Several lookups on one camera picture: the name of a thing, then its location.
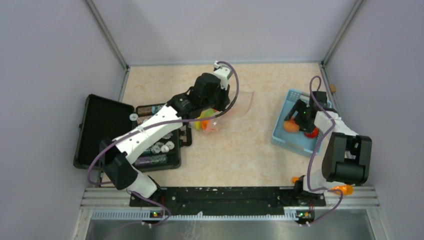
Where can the black open tool case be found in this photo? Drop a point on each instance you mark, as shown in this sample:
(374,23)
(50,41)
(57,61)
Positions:
(106,118)

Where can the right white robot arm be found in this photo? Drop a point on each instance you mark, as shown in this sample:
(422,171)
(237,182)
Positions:
(346,161)

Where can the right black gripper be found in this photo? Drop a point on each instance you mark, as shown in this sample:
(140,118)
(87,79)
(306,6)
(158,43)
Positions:
(305,127)

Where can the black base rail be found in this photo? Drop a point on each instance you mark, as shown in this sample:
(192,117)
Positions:
(235,201)

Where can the small brown object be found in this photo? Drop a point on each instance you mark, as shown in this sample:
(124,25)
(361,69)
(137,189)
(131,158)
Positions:
(332,88)

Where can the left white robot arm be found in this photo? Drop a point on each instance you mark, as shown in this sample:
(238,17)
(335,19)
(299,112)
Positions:
(117,156)

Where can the orange carrot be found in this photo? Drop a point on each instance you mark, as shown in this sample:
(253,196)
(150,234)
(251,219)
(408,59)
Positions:
(341,189)

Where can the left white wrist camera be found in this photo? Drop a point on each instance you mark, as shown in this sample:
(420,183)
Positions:
(223,73)

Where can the green apple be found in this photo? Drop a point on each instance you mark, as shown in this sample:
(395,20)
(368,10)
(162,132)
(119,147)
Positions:
(207,113)

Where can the blue plastic basket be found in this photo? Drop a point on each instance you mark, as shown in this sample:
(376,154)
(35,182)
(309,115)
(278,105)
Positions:
(295,142)

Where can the peach fruit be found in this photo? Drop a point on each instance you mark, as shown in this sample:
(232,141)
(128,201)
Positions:
(290,126)

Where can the yellow banana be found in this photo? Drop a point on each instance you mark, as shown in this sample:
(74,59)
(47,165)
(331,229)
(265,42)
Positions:
(198,125)

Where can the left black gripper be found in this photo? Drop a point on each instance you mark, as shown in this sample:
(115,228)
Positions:
(226,101)

